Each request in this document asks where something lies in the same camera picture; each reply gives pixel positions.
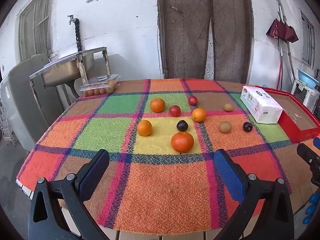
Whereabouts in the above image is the red mop handle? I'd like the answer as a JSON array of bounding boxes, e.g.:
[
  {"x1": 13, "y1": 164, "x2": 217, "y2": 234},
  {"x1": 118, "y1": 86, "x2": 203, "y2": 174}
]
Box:
[{"x1": 277, "y1": 47, "x2": 283, "y2": 90}]

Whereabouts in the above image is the stainless steel sink stand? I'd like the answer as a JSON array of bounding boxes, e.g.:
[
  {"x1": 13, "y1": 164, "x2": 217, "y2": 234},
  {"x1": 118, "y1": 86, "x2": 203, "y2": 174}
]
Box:
[{"x1": 28, "y1": 46, "x2": 111, "y2": 106}]

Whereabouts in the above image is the orange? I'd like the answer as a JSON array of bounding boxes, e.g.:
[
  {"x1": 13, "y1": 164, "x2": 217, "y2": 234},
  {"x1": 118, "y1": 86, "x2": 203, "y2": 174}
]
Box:
[
  {"x1": 191, "y1": 108, "x2": 206, "y2": 122},
  {"x1": 150, "y1": 98, "x2": 165, "y2": 113},
  {"x1": 137, "y1": 120, "x2": 152, "y2": 137}
]

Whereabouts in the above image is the white tissue pack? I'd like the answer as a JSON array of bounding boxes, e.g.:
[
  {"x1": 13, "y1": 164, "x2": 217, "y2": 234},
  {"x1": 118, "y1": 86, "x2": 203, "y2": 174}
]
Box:
[{"x1": 240, "y1": 86, "x2": 283, "y2": 124}]

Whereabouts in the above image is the red tomato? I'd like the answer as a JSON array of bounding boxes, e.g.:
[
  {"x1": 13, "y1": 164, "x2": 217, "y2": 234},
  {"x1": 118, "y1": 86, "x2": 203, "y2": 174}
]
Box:
[
  {"x1": 169, "y1": 105, "x2": 181, "y2": 117},
  {"x1": 188, "y1": 96, "x2": 198, "y2": 106}
]

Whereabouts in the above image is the window right wall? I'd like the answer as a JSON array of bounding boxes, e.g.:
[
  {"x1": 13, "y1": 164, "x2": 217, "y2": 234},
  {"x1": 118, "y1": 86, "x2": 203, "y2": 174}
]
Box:
[{"x1": 301, "y1": 12, "x2": 315, "y2": 69}]

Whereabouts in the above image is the clear plastic fruit container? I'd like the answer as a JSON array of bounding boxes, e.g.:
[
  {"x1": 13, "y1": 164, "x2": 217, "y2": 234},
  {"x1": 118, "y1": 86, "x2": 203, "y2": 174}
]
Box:
[{"x1": 80, "y1": 74, "x2": 121, "y2": 96}]

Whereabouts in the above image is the brown kiwi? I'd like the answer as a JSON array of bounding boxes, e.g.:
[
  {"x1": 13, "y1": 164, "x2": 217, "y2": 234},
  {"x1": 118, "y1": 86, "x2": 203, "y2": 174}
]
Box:
[
  {"x1": 223, "y1": 103, "x2": 234, "y2": 112},
  {"x1": 219, "y1": 121, "x2": 232, "y2": 133}
]

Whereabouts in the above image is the dark red folded umbrella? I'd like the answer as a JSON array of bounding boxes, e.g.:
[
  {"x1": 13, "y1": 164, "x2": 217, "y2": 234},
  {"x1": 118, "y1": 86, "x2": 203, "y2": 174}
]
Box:
[{"x1": 266, "y1": 19, "x2": 299, "y2": 43}]

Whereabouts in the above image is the blue plastic basin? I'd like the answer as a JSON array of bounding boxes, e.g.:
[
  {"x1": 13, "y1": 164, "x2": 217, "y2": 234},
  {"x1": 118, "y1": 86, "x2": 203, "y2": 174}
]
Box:
[{"x1": 298, "y1": 69, "x2": 319, "y2": 89}]

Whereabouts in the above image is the brown kiwi back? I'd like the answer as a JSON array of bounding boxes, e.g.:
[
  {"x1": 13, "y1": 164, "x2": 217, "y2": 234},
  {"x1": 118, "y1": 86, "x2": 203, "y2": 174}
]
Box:
[{"x1": 223, "y1": 103, "x2": 234, "y2": 112}]

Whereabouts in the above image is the red tomato back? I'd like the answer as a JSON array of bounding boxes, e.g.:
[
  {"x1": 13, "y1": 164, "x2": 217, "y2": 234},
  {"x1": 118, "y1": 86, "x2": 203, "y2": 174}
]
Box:
[{"x1": 188, "y1": 96, "x2": 198, "y2": 106}]

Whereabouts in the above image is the dark plum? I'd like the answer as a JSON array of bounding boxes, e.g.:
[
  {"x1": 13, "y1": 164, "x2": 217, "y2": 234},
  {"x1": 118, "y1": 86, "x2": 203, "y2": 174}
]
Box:
[
  {"x1": 242, "y1": 122, "x2": 253, "y2": 132},
  {"x1": 176, "y1": 120, "x2": 189, "y2": 132}
]

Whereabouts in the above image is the brown kiwi front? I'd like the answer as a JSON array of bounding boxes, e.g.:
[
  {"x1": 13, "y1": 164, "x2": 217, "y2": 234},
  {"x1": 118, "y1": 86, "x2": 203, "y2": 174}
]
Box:
[{"x1": 219, "y1": 121, "x2": 232, "y2": 133}]

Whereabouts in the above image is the red cardboard box tray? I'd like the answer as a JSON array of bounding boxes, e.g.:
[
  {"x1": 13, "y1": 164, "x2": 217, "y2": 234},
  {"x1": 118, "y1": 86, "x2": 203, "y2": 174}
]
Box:
[{"x1": 260, "y1": 87, "x2": 319, "y2": 143}]

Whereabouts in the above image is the grey board panel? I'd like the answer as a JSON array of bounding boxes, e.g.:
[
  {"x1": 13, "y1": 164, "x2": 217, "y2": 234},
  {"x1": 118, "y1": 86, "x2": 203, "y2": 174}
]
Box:
[{"x1": 1, "y1": 54, "x2": 63, "y2": 152}]

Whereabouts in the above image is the wall water tap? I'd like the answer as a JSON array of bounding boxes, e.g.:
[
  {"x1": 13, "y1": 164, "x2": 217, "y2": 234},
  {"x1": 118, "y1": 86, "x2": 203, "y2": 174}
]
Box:
[{"x1": 67, "y1": 15, "x2": 75, "y2": 25}]

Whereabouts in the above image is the red tomato front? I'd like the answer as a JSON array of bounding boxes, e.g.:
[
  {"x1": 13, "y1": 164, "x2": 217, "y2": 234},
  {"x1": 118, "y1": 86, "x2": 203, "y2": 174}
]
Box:
[{"x1": 169, "y1": 105, "x2": 181, "y2": 117}]

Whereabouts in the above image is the white air conditioner unit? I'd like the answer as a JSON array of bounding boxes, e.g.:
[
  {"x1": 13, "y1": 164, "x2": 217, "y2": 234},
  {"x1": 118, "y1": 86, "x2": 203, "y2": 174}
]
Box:
[{"x1": 291, "y1": 80, "x2": 319, "y2": 113}]

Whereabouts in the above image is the blue gloved hand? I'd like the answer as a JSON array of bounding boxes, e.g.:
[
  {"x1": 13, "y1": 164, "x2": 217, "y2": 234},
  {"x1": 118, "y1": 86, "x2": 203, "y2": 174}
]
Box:
[{"x1": 303, "y1": 191, "x2": 319, "y2": 224}]

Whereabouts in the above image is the colourful plaid tablecloth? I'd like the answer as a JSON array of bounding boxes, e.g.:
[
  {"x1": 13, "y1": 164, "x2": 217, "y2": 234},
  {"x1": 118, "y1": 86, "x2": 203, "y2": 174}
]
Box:
[{"x1": 17, "y1": 79, "x2": 311, "y2": 235}]

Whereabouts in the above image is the large dark orange tangerine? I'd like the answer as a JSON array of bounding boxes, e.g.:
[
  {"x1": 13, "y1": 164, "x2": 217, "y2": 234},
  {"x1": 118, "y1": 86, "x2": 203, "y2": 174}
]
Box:
[{"x1": 170, "y1": 132, "x2": 194, "y2": 153}]

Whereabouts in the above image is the brown quilted door curtain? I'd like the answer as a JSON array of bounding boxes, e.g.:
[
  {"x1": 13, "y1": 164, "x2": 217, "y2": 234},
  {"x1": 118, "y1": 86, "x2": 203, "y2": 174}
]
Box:
[{"x1": 158, "y1": 0, "x2": 253, "y2": 83}]

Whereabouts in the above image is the window with bars left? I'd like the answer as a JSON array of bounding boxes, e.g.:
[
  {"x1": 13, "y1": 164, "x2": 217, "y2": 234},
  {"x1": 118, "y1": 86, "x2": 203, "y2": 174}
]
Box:
[{"x1": 18, "y1": 0, "x2": 52, "y2": 61}]

